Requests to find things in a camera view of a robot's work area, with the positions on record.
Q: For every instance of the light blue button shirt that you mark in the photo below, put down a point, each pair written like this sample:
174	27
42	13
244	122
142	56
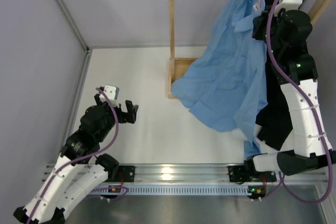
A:
225	88

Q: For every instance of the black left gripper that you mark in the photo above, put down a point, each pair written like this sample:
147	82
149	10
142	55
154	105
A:
129	117

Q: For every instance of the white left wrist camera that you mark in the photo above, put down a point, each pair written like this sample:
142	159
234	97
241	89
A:
111	92

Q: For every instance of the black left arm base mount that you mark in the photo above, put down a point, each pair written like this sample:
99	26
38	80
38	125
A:
124	174

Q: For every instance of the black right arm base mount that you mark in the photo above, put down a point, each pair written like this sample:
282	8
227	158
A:
239	174

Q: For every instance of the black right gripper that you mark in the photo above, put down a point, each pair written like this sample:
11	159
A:
259	23

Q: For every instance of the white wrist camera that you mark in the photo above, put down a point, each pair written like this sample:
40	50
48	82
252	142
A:
288	5
111	92

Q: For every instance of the black button shirt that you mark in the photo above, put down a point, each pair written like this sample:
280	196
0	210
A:
274	118

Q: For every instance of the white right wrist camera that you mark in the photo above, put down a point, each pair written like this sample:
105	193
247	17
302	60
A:
288	5

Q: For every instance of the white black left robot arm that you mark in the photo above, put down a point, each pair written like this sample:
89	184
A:
81	165

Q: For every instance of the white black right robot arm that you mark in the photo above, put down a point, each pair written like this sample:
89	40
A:
291	121

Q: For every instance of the aluminium mounting rail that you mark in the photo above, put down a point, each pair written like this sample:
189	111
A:
206	174

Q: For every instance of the grey slotted cable duct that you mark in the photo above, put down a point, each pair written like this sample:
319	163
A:
212	190

